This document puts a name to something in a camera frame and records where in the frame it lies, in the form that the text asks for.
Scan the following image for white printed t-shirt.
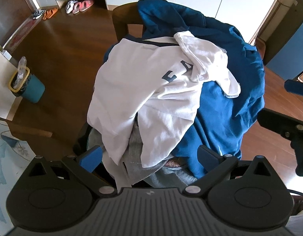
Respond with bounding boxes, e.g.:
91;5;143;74
87;30;242;169

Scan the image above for grey garment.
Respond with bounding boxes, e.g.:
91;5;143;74
87;123;198;190

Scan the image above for brown wooden chair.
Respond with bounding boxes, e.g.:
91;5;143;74
111;2;146;41

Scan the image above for orange slippers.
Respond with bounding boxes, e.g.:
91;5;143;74
43;7;58;21

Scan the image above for blue garment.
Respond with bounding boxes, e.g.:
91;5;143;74
137;0;265;178

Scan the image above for pink slippers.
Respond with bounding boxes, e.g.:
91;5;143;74
65;0;94;14

